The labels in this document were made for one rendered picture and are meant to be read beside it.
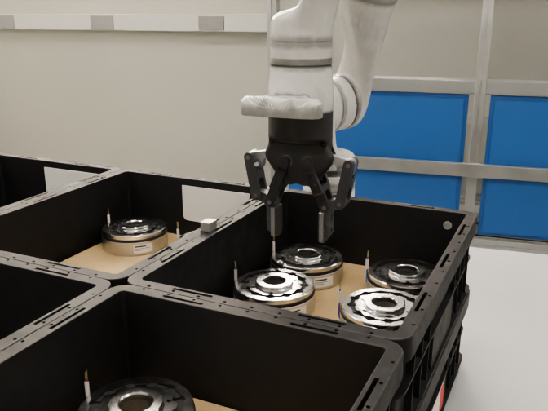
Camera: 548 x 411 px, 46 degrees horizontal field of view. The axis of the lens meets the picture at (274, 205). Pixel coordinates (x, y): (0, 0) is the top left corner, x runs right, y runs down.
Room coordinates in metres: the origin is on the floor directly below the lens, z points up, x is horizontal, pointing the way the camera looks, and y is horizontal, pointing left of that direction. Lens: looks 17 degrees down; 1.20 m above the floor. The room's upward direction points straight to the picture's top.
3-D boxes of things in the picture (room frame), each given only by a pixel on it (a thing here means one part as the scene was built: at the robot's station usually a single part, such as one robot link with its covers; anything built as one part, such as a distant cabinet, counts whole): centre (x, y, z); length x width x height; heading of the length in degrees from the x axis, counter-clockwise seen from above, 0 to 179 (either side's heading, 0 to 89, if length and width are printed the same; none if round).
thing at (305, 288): (0.76, 0.00, 0.86); 0.10 x 0.10 x 0.01
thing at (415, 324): (0.73, -0.06, 0.92); 0.40 x 0.30 x 0.02; 155
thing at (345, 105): (1.09, -0.09, 1.00); 0.09 x 0.09 x 0.17; 37
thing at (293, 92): (0.73, -0.02, 1.12); 0.11 x 0.09 x 0.06; 158
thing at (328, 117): (0.74, -0.03, 1.05); 0.08 x 0.08 x 0.09
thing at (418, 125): (2.60, -0.41, 0.60); 0.72 x 0.03 x 0.56; 73
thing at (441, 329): (0.73, -0.06, 0.87); 0.40 x 0.30 x 0.11; 155
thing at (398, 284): (0.79, -0.18, 0.86); 0.10 x 0.10 x 0.01
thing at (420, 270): (0.79, -0.18, 0.86); 0.05 x 0.05 x 0.01
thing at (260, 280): (0.76, 0.00, 0.86); 0.05 x 0.05 x 0.01
